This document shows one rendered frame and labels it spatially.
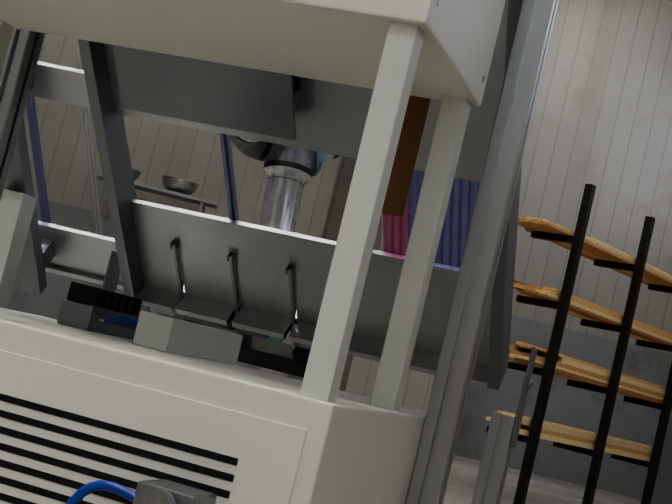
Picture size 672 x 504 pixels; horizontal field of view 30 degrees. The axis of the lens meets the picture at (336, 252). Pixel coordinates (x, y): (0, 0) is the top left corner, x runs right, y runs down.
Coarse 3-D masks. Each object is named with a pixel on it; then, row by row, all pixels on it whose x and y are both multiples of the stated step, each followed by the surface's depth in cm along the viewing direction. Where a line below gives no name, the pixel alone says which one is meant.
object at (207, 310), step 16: (144, 288) 229; (144, 304) 227; (160, 304) 226; (176, 304) 227; (192, 304) 225; (208, 304) 225; (224, 304) 225; (208, 320) 223; (224, 320) 222; (240, 320) 222; (256, 320) 221; (272, 320) 221; (288, 320) 221; (272, 336) 220; (304, 336) 218; (352, 336) 217; (352, 352) 215; (368, 352) 214; (416, 352) 213; (416, 368) 211; (432, 368) 210; (480, 368) 210; (480, 384) 208
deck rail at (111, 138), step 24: (96, 48) 197; (96, 72) 199; (96, 96) 201; (96, 120) 204; (120, 120) 209; (120, 144) 211; (120, 168) 212; (120, 192) 214; (120, 216) 216; (120, 240) 219; (120, 264) 223
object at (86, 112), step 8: (80, 56) 214; (80, 64) 215; (88, 112) 221; (88, 120) 222; (88, 128) 224; (88, 136) 225; (88, 144) 226; (88, 152) 227; (88, 160) 228; (88, 168) 230; (96, 168) 230; (96, 176) 231; (96, 184) 232; (96, 192) 233; (96, 200) 234; (96, 208) 236; (96, 216) 237; (96, 224) 238; (96, 232) 240
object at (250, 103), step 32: (128, 64) 195; (160, 64) 192; (192, 64) 190; (224, 64) 188; (128, 96) 199; (160, 96) 196; (192, 96) 194; (224, 96) 191; (256, 96) 189; (288, 96) 187; (320, 96) 190; (352, 96) 187; (224, 128) 200; (256, 128) 193; (288, 128) 191; (320, 128) 193; (352, 128) 191; (480, 128) 182; (416, 160) 190; (480, 160) 186
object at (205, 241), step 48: (144, 240) 223; (192, 240) 218; (240, 240) 214; (288, 240) 210; (192, 288) 226; (240, 288) 221; (288, 288) 217; (384, 288) 208; (432, 288) 204; (384, 336) 215; (432, 336) 211
